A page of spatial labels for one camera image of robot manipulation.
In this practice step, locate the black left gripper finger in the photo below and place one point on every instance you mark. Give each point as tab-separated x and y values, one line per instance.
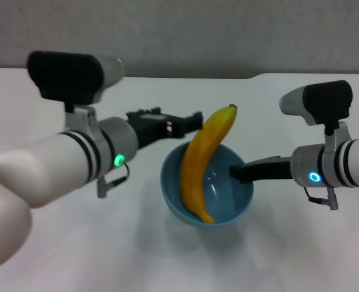
185	124

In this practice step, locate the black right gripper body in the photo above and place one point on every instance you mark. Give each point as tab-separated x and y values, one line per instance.
270	170

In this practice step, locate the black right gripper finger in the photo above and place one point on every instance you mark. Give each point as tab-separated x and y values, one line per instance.
238	173

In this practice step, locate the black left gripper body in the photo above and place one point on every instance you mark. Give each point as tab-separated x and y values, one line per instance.
150	126

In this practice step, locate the blue bowl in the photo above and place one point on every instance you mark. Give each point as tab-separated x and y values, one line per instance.
231	210

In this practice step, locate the yellow banana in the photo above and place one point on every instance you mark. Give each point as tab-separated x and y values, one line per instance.
200	164

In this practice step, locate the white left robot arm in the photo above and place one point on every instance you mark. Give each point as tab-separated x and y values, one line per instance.
45	164

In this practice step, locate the silver left camera bracket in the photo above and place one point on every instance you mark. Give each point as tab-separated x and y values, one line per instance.
82	121

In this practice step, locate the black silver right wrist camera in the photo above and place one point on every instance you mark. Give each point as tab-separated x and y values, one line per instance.
322	100

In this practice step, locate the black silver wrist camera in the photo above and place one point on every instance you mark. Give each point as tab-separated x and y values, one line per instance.
322	100
67	76

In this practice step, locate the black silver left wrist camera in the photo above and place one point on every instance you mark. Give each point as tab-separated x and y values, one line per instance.
67	76

